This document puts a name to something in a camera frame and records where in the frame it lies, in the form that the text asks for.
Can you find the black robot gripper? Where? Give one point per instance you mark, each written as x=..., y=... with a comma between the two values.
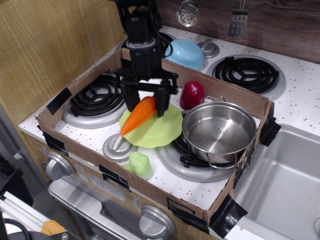
x=145, y=73

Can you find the orange toy carrot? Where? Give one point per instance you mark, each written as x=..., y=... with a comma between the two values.
x=142, y=112

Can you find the light green plastic plate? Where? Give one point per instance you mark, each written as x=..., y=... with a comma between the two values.
x=157, y=131

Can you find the dark red toy pepper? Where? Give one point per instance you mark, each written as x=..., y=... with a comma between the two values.
x=192, y=95

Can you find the front left stove burner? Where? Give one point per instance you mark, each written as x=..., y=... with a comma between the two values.
x=98, y=105

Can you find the light blue plastic bowl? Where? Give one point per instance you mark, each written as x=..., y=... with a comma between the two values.
x=186, y=53

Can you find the grey centre stove knob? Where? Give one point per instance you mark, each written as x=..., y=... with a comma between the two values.
x=117, y=148

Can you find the grey stove knob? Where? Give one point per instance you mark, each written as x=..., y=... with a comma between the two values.
x=117, y=148
x=210, y=49

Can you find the green toy broccoli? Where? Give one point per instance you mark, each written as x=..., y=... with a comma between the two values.
x=139, y=164

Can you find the front right stove burner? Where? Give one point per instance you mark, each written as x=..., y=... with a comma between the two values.
x=180, y=161

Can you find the grey back stove knob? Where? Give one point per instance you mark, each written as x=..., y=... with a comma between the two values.
x=210, y=49

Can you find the stainless steel pot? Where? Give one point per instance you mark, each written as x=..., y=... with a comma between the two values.
x=218, y=132

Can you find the hanging metal strainer ladle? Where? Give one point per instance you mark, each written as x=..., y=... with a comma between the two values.
x=188, y=13

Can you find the back right stove burner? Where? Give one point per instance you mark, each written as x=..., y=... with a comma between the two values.
x=253, y=73

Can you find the hanging metal spatula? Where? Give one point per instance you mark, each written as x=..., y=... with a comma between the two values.
x=238, y=22

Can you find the left grey oven knob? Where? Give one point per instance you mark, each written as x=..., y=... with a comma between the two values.
x=58, y=167

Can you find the grey oven knob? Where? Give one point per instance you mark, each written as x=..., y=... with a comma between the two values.
x=58, y=167
x=155, y=224

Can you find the right grey oven knob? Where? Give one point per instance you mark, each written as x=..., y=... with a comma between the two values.
x=155, y=224

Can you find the brown cardboard fence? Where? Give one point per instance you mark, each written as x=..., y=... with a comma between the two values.
x=219, y=212

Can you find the grey sink basin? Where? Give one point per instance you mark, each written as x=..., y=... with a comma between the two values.
x=280, y=190

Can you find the orange object bottom left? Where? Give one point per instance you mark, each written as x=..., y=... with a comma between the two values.
x=51, y=227

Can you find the grey oven door handle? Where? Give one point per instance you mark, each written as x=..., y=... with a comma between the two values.
x=97, y=217

